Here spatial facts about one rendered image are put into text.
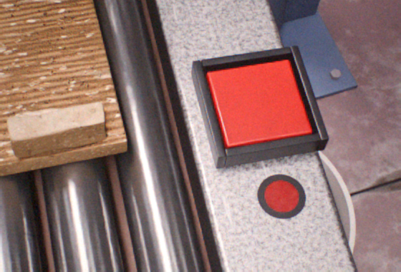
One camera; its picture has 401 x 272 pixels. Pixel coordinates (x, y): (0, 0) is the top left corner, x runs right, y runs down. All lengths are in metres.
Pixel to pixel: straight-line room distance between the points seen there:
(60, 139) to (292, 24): 1.27
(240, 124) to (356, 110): 1.14
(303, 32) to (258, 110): 1.20
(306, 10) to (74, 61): 1.22
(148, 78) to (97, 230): 0.12
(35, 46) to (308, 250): 0.22
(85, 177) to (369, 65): 1.26
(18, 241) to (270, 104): 0.19
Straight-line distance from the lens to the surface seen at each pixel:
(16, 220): 0.54
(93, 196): 0.54
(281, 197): 0.55
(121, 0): 0.61
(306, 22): 1.77
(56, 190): 0.54
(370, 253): 1.56
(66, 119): 0.51
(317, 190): 0.55
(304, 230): 0.54
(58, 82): 0.56
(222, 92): 0.56
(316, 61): 1.71
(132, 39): 0.59
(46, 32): 0.58
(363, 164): 1.63
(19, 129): 0.51
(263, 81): 0.57
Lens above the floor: 1.41
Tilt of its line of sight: 60 degrees down
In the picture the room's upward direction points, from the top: 9 degrees clockwise
